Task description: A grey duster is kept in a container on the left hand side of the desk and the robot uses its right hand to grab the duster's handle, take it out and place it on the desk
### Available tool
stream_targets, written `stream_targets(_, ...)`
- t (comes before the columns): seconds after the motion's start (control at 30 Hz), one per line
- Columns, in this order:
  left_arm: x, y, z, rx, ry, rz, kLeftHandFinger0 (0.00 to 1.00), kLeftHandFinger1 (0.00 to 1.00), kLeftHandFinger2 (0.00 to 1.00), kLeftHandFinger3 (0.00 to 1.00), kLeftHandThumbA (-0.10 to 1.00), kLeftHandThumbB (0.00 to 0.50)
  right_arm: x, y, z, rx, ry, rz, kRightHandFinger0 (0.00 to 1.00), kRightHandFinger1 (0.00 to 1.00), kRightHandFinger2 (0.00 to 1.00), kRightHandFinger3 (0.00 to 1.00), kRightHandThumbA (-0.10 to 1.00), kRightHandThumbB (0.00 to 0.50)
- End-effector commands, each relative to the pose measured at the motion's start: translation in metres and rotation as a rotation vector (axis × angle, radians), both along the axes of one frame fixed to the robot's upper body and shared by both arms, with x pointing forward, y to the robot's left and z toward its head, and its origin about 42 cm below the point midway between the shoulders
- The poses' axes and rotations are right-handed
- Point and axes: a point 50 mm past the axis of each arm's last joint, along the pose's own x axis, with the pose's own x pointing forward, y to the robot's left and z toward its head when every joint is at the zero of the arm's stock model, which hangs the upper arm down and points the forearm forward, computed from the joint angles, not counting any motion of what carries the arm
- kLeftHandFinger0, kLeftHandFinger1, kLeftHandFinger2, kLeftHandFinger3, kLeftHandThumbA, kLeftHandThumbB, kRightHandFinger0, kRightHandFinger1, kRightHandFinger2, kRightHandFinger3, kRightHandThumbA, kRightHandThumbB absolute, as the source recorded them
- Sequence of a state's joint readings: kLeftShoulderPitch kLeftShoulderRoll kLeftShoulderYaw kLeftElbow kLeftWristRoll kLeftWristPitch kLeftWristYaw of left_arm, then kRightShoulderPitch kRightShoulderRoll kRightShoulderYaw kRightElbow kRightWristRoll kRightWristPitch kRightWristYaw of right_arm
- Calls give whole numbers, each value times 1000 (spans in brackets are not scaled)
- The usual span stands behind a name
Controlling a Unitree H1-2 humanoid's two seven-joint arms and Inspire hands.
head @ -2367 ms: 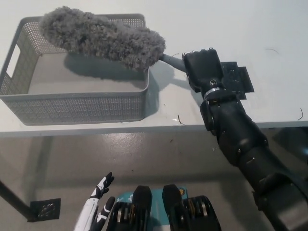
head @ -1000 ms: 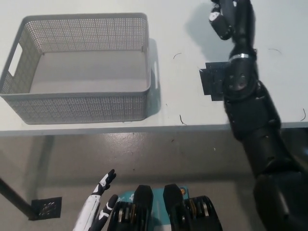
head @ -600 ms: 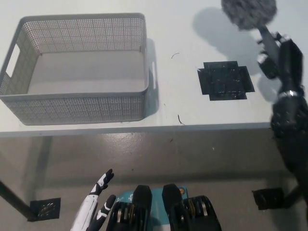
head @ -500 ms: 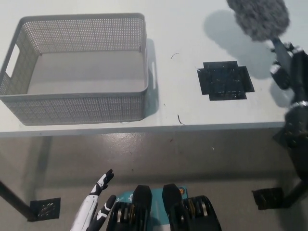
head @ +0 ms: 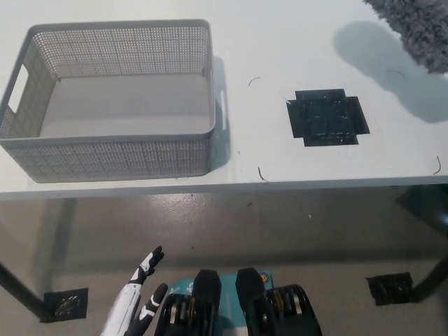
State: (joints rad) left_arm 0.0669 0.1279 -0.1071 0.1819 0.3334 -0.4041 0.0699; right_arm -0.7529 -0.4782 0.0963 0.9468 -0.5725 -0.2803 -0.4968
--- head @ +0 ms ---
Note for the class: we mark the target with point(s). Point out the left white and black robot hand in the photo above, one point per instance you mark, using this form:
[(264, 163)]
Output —
[(126, 304)]

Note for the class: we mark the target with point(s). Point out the black tape patch on desk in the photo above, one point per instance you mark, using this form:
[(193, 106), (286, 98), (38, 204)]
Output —
[(327, 119)]

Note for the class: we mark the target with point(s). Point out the black metal table leg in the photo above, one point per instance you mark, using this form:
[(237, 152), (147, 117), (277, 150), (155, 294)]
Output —
[(434, 280), (21, 290)]

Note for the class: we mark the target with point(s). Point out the grey perforated plastic basket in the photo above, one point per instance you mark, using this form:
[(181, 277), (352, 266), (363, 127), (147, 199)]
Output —
[(105, 157)]

